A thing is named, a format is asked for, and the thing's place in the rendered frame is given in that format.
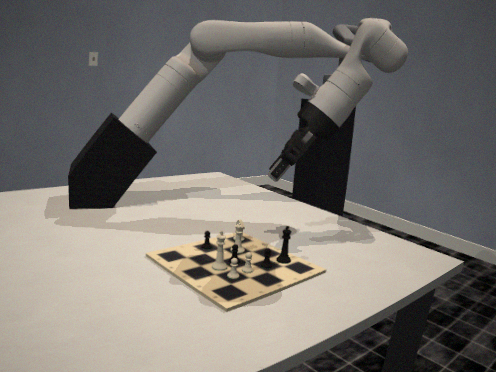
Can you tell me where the white pawn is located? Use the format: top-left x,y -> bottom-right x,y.
242,252 -> 253,273
227,258 -> 239,279

